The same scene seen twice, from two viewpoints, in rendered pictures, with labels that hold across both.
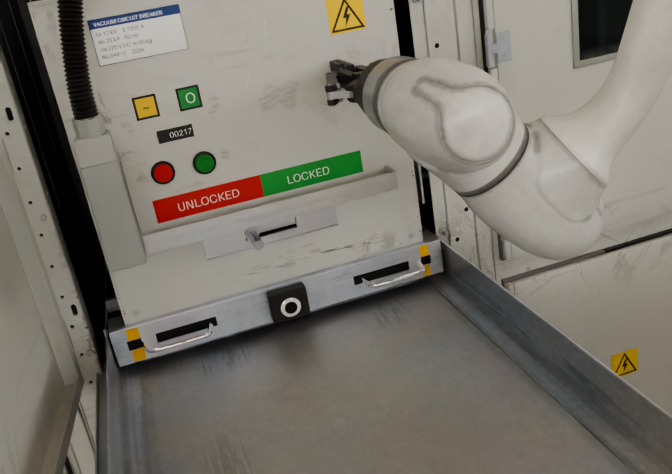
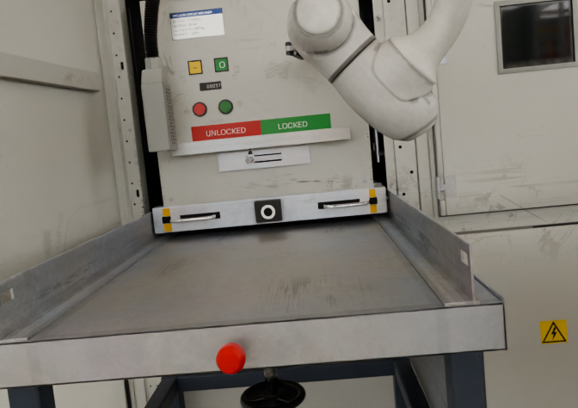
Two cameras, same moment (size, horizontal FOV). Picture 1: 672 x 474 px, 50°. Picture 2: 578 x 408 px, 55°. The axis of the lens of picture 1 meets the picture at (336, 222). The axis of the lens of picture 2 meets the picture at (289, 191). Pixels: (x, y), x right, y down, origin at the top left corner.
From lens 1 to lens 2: 0.51 m
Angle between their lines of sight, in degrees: 23
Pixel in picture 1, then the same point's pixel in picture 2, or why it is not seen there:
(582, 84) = (506, 87)
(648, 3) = not seen: outside the picture
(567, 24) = (492, 42)
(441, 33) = not seen: hidden behind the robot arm
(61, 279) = (133, 171)
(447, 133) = (298, 15)
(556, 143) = (390, 45)
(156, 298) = (185, 192)
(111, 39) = (181, 25)
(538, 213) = (374, 90)
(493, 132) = (326, 15)
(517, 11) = not seen: hidden behind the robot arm
